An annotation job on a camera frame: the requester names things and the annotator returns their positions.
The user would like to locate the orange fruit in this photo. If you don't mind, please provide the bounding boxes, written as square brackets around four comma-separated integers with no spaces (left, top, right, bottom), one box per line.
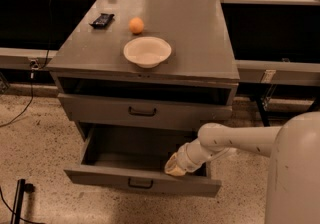
[129,17,144,34]

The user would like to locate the grey drawer cabinet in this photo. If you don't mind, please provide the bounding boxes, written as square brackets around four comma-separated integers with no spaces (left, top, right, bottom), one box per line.
[48,0,239,137]

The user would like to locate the grey top drawer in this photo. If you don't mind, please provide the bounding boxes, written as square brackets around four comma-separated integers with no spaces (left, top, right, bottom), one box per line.
[58,93,232,131]

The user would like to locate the white bowl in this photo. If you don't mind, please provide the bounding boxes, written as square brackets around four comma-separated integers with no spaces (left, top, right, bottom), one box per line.
[123,37,172,68]

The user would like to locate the black stand bottom left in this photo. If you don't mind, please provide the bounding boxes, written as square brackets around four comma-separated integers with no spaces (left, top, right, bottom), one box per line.
[0,179,45,224]

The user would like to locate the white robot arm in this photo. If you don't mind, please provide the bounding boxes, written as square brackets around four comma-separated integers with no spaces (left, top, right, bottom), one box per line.
[164,112,320,224]

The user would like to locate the grey drawer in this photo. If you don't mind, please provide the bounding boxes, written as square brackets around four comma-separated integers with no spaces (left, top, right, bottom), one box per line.
[58,93,232,131]
[65,125,221,197]

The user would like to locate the black cable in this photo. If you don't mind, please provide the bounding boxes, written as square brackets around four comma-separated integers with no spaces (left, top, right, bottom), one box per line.
[0,0,68,129]

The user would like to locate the dark snack bar wrapper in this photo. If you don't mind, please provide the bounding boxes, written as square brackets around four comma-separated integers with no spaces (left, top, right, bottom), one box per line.
[90,13,114,29]

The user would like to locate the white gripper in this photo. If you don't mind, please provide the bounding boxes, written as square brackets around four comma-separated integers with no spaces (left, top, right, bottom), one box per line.
[165,143,205,177]

